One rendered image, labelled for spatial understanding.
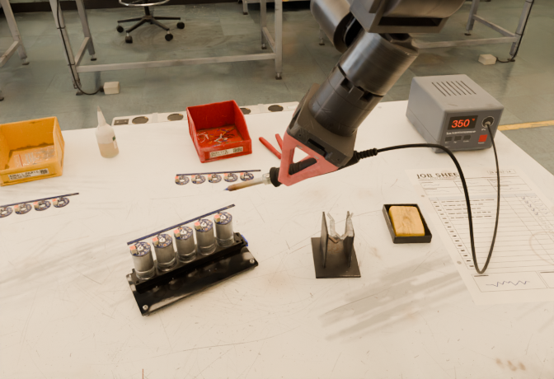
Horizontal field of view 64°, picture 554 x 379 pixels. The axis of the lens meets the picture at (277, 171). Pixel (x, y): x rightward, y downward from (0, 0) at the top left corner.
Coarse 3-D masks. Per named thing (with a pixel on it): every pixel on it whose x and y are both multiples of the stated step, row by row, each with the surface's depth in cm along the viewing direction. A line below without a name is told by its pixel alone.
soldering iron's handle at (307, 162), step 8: (360, 152) 48; (368, 152) 47; (376, 152) 47; (304, 160) 50; (312, 160) 50; (352, 160) 48; (272, 168) 52; (296, 168) 50; (304, 168) 50; (272, 176) 51; (272, 184) 52; (280, 184) 52
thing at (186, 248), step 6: (180, 240) 56; (186, 240) 56; (192, 240) 57; (180, 246) 57; (186, 246) 57; (192, 246) 57; (180, 252) 57; (186, 252) 57; (192, 252) 58; (180, 258) 58; (186, 258) 58; (192, 258) 58
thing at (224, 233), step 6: (216, 228) 59; (222, 228) 59; (228, 228) 59; (216, 234) 60; (222, 234) 59; (228, 234) 60; (216, 240) 61; (222, 240) 60; (228, 240) 60; (222, 246) 61
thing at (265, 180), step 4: (268, 172) 53; (264, 176) 53; (268, 176) 52; (248, 180) 54; (252, 180) 54; (256, 180) 53; (260, 180) 53; (264, 180) 52; (268, 180) 52; (236, 184) 55; (240, 184) 54; (244, 184) 54; (248, 184) 54; (252, 184) 54; (256, 184) 53; (260, 184) 53; (268, 184) 53; (228, 188) 55; (232, 188) 55; (236, 188) 55; (240, 188) 54
